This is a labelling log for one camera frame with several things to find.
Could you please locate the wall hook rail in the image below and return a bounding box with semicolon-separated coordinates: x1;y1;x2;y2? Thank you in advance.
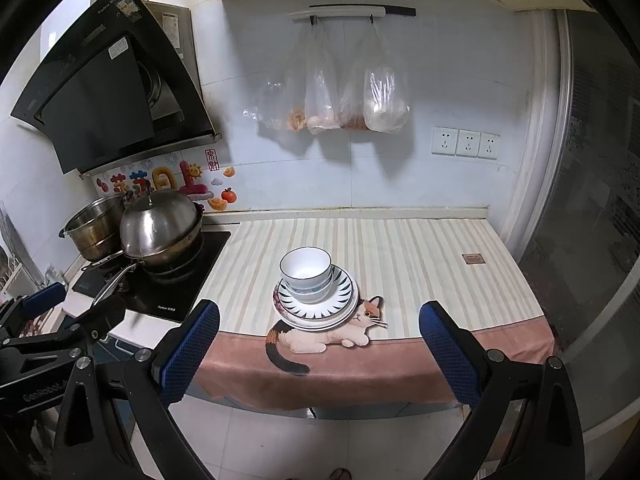
289;4;417;24

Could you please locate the plastic bag with orange food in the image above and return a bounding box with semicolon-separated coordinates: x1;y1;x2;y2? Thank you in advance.
243;25;312;132

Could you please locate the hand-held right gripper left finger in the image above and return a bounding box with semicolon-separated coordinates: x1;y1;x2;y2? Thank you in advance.
52;299;221;480

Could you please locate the colourful character wall sticker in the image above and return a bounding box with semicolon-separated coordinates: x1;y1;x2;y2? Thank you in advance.
94;159;212;209

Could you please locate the white bowl with blue pattern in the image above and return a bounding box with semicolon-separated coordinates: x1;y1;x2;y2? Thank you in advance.
280;266;335;304

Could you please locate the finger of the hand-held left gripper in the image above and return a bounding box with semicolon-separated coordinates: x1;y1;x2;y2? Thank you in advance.
0;294;126;362
0;282;69;333

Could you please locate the steel wok with handle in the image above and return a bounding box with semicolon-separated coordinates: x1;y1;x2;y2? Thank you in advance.
80;215;206;307

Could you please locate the striped cat print mat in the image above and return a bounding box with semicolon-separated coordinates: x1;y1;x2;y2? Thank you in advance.
192;217;557;407

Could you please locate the plastic bag with pale food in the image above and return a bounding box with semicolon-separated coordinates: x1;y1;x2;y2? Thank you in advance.
303;24;344;135

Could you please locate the white wall socket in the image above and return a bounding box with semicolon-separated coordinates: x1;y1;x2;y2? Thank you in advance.
431;126;459;157
477;132;501;161
456;129;482;159

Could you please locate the plain white bowl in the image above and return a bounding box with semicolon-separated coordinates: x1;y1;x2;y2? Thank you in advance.
279;247;333;282

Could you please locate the stainless steel wok lid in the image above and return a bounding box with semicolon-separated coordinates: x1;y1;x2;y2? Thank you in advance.
119;187;202;257

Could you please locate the stainless steel pot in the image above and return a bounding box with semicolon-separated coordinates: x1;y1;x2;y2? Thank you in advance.
58;195;129;263

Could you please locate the blue leaf pattern plate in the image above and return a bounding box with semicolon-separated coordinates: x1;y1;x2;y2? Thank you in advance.
277;265;357;319

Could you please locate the plastic bag with red-brown food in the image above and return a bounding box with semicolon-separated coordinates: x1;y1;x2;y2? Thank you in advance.
339;24;382;132

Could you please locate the plastic bag with white food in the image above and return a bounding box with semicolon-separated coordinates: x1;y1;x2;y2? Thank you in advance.
362;21;411;135

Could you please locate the black range hood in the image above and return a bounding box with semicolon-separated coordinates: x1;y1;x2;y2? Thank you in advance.
10;0;224;176

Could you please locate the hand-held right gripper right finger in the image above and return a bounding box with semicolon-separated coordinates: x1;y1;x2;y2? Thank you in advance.
418;301;586;480

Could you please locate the black induction cooktop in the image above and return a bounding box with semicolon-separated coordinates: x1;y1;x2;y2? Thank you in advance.
71;230;232;314

